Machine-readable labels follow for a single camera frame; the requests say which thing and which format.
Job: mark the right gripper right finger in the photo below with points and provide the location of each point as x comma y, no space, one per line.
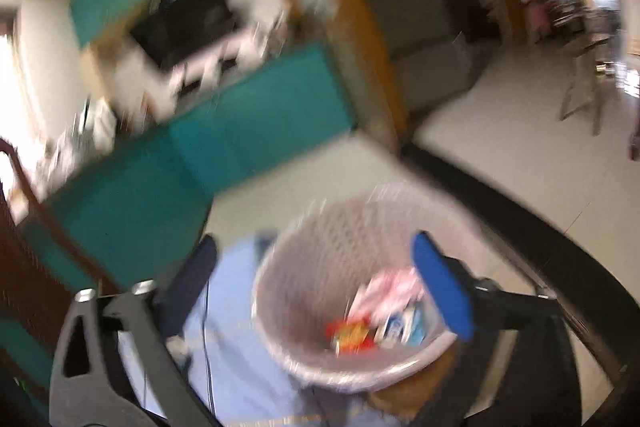
516,366

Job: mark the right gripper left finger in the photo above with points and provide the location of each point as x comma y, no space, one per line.
89,385

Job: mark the white blue bread wrapper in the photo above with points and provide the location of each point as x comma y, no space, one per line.
406,328

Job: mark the pink tissue packet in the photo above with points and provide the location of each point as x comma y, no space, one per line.
387,293

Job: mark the red snack packet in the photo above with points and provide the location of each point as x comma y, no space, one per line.
350,336

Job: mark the white plastic waste basket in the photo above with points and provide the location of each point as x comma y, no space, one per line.
310,276

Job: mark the teal kitchen base cabinets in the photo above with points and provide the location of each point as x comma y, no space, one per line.
141,209

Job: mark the brown wooden chair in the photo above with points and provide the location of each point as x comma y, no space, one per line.
29,292

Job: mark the blue cloth table cover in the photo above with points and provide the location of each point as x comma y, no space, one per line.
231,370

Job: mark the wooden stool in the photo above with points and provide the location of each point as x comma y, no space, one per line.
584,90

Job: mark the black range hood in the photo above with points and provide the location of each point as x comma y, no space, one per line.
176,29

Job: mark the wooden door frame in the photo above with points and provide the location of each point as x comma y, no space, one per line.
356,21

